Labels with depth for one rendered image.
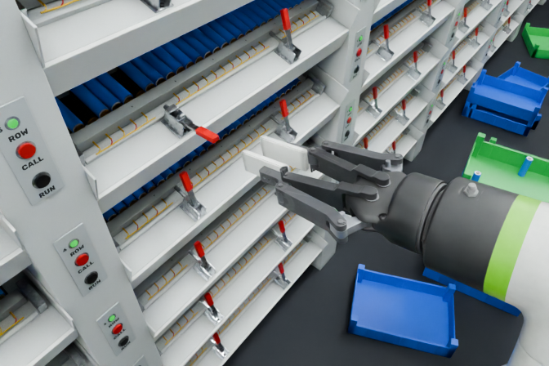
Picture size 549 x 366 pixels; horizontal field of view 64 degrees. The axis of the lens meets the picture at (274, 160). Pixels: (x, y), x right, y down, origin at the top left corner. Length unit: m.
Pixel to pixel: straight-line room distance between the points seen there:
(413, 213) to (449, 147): 1.70
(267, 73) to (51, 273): 0.45
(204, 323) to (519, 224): 0.82
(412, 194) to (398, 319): 1.09
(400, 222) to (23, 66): 0.38
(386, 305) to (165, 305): 0.81
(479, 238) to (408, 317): 1.12
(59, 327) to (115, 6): 0.45
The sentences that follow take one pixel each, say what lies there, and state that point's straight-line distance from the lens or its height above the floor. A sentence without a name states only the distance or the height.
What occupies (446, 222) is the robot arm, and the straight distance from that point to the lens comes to 0.40.
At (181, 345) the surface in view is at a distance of 1.08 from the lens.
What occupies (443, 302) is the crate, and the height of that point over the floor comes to 0.00.
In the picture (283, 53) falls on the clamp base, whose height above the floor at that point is 0.89.
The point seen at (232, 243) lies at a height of 0.51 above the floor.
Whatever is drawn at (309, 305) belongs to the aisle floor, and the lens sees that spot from 1.47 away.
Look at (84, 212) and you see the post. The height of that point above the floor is 0.87.
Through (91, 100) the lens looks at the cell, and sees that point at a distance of 0.66.
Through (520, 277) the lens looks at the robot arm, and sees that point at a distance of 0.40.
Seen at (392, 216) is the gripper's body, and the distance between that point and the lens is 0.42.
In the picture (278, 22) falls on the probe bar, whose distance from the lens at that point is 0.85.
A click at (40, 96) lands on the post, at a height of 1.04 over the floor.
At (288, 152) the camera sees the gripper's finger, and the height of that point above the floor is 0.93.
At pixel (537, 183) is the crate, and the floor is 0.40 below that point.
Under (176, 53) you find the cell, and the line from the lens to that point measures 0.74.
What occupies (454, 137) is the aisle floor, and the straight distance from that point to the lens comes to 2.18.
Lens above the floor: 1.28
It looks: 42 degrees down
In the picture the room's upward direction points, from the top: straight up
